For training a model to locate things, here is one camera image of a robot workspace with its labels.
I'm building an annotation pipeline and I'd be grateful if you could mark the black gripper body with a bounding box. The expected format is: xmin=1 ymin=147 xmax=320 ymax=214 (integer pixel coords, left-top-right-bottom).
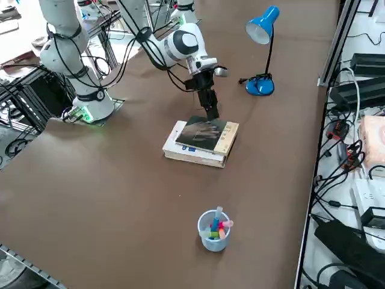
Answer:
xmin=185 ymin=71 xmax=216 ymax=96

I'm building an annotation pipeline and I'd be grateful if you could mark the black and beige book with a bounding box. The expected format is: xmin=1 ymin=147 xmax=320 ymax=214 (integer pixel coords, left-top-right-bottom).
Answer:
xmin=174 ymin=115 xmax=240 ymax=156

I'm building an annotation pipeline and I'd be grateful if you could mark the thick white book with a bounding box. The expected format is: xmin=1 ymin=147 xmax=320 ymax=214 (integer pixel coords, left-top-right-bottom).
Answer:
xmin=162 ymin=120 xmax=240 ymax=169

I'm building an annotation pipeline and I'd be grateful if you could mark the blue desk lamp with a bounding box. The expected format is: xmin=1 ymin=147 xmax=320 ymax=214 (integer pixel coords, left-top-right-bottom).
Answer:
xmin=245 ymin=5 xmax=280 ymax=97

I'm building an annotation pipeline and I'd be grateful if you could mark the orange and black plug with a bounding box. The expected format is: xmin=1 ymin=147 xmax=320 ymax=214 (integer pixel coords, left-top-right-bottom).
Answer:
xmin=327 ymin=120 xmax=350 ymax=139

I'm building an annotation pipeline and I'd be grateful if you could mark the green circuit board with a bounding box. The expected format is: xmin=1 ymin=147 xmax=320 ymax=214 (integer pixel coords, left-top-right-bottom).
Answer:
xmin=62 ymin=107 xmax=91 ymax=123

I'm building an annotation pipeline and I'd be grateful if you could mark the translucent pen cup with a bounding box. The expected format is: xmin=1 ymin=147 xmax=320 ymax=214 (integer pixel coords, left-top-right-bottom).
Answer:
xmin=197 ymin=210 xmax=234 ymax=253

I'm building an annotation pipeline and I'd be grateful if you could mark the orange and black clip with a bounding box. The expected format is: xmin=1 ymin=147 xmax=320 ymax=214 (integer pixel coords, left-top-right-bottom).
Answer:
xmin=344 ymin=141 xmax=366 ymax=172

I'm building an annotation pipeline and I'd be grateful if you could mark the black power adapter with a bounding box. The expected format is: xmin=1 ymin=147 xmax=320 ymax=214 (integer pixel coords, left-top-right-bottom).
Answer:
xmin=329 ymin=76 xmax=385 ymax=111
xmin=350 ymin=53 xmax=385 ymax=70

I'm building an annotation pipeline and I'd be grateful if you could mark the pink packet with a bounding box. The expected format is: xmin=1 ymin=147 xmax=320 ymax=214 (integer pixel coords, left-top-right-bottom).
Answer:
xmin=359 ymin=115 xmax=385 ymax=166

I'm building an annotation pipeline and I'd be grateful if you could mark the white power strip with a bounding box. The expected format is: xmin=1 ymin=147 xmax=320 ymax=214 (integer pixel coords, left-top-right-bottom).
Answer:
xmin=351 ymin=179 xmax=385 ymax=211

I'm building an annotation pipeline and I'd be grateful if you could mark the small black box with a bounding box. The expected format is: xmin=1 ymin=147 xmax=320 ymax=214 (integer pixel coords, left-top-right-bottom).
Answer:
xmin=360 ymin=207 xmax=385 ymax=229

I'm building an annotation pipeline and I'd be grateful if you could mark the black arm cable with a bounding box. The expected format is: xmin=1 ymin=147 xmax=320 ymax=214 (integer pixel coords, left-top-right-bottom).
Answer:
xmin=46 ymin=0 xmax=196 ymax=94

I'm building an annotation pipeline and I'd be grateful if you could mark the aluminium frame post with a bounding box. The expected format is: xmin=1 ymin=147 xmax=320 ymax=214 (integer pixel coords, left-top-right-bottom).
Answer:
xmin=318 ymin=0 xmax=362 ymax=87

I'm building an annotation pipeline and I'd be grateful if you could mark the white cable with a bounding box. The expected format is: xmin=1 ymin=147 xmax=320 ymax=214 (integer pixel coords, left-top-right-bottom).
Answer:
xmin=339 ymin=66 xmax=362 ymax=133

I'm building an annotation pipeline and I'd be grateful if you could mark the black frame rack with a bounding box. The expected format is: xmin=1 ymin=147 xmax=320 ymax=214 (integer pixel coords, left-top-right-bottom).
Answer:
xmin=0 ymin=64 xmax=76 ymax=135

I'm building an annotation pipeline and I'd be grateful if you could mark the grey slotted rail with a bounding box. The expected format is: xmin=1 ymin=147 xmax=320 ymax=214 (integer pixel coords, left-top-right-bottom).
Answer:
xmin=0 ymin=243 xmax=67 ymax=289

